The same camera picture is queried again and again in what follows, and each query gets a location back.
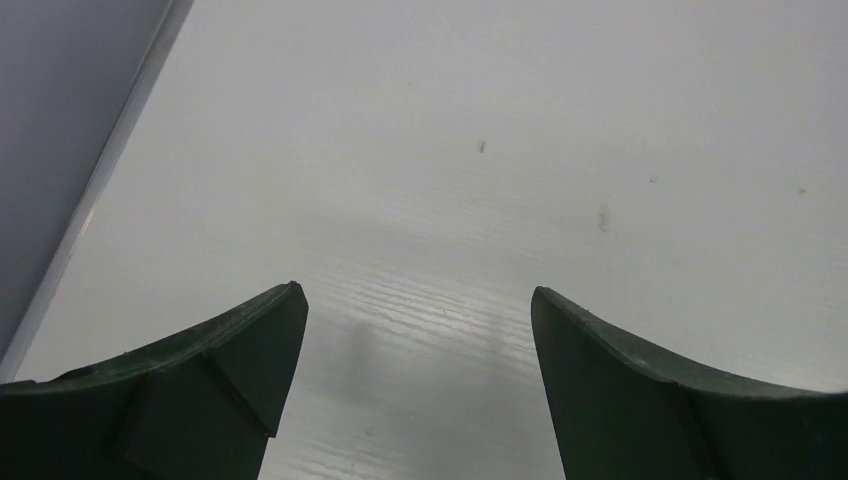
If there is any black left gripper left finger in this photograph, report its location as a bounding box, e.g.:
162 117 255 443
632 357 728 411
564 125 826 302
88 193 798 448
1 282 309 479

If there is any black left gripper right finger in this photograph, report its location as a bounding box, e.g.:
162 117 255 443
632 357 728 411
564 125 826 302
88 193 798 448
531 287 847 479

